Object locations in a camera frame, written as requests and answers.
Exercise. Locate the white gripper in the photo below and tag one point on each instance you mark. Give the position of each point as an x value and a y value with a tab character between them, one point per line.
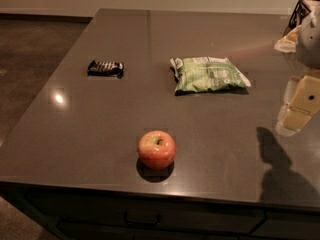
310	44

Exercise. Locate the black rxbar chocolate bar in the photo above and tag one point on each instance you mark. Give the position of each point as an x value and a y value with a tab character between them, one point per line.
105	69

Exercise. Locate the white snack packet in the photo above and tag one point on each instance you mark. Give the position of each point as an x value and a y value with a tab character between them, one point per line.
287	44

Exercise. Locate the green chip bag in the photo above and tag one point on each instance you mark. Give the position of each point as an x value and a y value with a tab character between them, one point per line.
206	74

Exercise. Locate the red apple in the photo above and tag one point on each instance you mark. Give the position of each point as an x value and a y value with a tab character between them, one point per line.
156	150

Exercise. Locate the black wire basket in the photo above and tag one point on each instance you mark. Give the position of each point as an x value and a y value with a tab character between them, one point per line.
302	9

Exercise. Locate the dark drawer handle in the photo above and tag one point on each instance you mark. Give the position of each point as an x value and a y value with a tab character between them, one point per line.
139	218

